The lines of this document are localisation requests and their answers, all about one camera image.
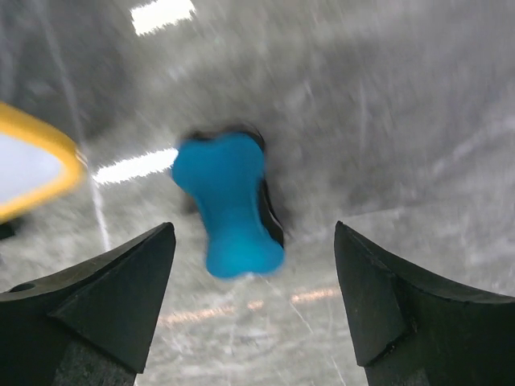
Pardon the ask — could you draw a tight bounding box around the yellow framed whiteboard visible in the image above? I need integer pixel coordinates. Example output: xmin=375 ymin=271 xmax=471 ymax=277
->
xmin=1 ymin=102 xmax=86 ymax=223

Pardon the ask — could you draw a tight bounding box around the blue whiteboard eraser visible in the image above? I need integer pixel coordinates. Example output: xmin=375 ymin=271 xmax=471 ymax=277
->
xmin=171 ymin=123 xmax=285 ymax=279

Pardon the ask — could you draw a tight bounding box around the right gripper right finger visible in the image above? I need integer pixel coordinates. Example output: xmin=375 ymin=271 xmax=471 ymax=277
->
xmin=334 ymin=222 xmax=514 ymax=385

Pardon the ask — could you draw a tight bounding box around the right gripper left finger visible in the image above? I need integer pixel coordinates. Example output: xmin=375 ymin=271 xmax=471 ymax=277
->
xmin=1 ymin=222 xmax=175 ymax=385

